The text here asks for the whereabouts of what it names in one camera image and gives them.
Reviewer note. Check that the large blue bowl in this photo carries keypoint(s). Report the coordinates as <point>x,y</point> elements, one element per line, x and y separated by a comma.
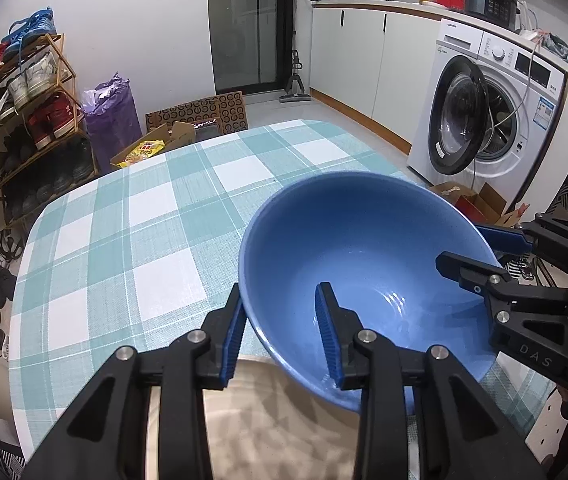
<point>364,240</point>

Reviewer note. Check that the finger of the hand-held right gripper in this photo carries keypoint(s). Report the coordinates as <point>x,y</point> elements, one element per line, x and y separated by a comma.
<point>504,241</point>
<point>469,270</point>

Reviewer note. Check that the wooden shoe rack with shoes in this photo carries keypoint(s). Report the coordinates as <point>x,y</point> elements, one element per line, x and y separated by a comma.
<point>49,120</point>

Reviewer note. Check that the white base cabinets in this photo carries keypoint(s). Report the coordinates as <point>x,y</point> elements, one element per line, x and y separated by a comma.
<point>344,50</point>

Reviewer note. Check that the black-framed glass door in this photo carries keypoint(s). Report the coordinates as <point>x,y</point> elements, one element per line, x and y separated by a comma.
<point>249,25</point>

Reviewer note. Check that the grey crumpled cloth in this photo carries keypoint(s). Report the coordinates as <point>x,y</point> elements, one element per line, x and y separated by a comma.
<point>559,49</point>

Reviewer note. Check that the yellow snack packet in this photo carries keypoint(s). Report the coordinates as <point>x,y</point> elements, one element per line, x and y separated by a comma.
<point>141,152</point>

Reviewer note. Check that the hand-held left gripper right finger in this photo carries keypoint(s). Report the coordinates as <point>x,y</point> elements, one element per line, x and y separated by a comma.
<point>326,345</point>

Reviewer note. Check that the purple plastic bag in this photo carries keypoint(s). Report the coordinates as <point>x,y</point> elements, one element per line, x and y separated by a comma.
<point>111,120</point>

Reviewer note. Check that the teal checked tablecloth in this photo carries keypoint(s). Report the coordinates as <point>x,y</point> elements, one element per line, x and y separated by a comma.
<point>114,260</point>

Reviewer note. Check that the cream round plate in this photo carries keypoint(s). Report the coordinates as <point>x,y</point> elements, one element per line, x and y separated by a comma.
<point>264,420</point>

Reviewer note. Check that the red box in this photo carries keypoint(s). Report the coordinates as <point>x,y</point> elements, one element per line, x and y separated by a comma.
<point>449,1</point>

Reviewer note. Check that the small open cardboard box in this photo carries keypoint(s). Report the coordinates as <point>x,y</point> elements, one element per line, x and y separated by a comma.
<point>489,205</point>

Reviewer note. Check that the white kitchen countertop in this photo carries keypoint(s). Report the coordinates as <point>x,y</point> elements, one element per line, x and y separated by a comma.
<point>364,4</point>

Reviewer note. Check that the white washing machine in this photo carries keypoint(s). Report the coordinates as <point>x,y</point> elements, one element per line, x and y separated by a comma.
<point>529,120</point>

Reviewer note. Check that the grey floor mop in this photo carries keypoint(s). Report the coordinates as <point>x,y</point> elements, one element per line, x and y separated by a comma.
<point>294,92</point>

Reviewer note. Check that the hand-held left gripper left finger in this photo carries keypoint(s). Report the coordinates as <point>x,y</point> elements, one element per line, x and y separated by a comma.
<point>231,350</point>

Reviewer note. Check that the open brown cardboard box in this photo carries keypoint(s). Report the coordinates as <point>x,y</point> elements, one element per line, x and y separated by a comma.
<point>181,132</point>

